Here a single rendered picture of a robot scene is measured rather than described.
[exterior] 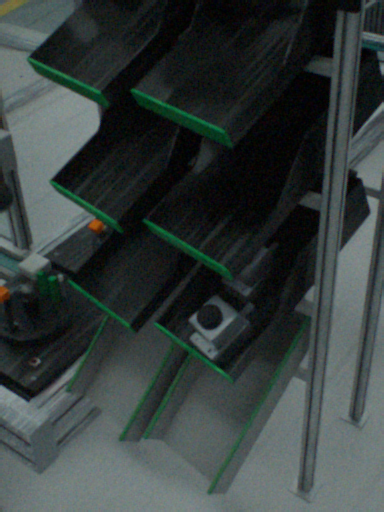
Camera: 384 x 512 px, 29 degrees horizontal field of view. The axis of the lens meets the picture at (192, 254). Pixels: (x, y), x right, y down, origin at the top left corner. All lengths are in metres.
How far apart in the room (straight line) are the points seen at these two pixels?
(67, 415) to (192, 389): 0.25
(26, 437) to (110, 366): 0.17
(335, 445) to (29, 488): 0.49
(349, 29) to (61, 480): 0.82
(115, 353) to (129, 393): 0.07
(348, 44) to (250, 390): 0.50
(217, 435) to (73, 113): 1.36
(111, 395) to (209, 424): 0.17
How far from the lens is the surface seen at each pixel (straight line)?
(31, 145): 2.08
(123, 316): 0.98
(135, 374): 1.11
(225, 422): 1.04
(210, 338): 0.85
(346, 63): 0.74
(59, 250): 1.48
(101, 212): 0.86
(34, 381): 1.23
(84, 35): 0.88
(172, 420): 1.09
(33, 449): 1.20
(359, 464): 1.24
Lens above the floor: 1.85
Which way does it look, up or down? 38 degrees down
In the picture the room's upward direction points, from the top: 3 degrees counter-clockwise
